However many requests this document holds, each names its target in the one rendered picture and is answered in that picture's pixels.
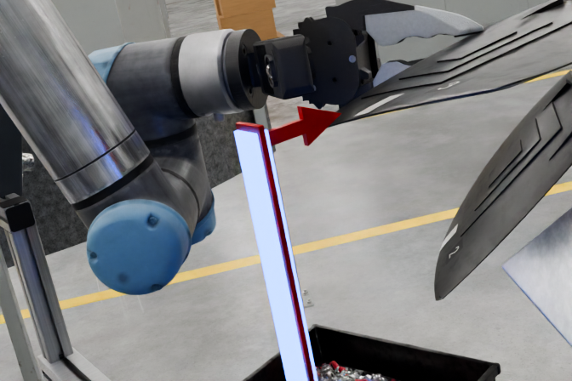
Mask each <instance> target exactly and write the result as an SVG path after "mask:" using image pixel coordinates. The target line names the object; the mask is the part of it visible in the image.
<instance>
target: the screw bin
mask: <svg viewBox="0 0 572 381"><path fill-rule="evenodd" d="M307 331H308V335H309V339H310V344H311V348H312V356H313V360H314V365H315V366H316V365H317V364H319V363H320V362H321V361H329V362H332V361H336V362H337V364H340V365H343V366H347V367H353V368H356V369H360V370H364V371H367V372H373V373H380V374H381V375H383V376H387V377H390V378H396V379H400V380H403V381H495V378H496V376H497V375H499V374H500V373H501V365H500V363H498V362H490V361H483V360H479V359H475V358H471V357H467V356H463V355H456V354H451V353H448V352H443V351H439V350H432V349H428V348H424V347H420V346H416V345H412V344H405V343H400V342H396V341H392V340H388V339H384V338H377V337H373V336H369V335H364V334H361V333H354V332H349V331H345V330H341V329H337V328H333V327H326V326H322V325H318V324H312V326H311V327H309V328H308V329H307ZM242 381H287V380H286V376H285V372H284V368H283V360H282V357H281V352H280V351H279V352H277V354H275V355H274V356H273V357H272V358H271V359H269V360H268V361H266V362H265V363H264V364H263V365H261V366H260V367H258V368H257V369H256V370H255V371H253V372H252V373H251V374H250V375H249V376H248V377H246V378H245V379H244V380H242Z"/></svg>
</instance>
